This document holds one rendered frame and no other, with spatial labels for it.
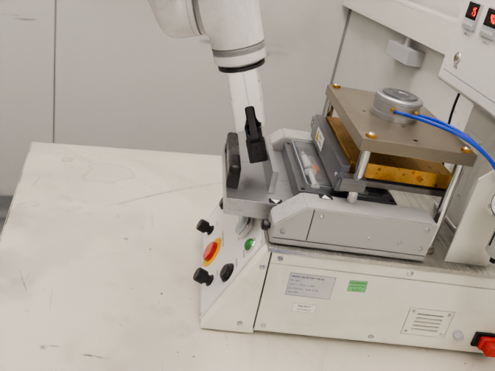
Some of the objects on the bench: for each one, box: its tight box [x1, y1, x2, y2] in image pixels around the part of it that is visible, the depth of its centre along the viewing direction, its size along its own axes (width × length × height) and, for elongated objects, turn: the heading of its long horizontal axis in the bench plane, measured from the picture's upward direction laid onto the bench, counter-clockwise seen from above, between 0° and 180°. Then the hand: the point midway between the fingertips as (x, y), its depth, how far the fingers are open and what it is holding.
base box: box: [200, 202, 495, 358], centre depth 99 cm, size 54×38×17 cm
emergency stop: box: [203, 241, 217, 261], centre depth 99 cm, size 2×4×4 cm, turn 164°
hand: (256, 149), depth 90 cm, fingers closed, pressing on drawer
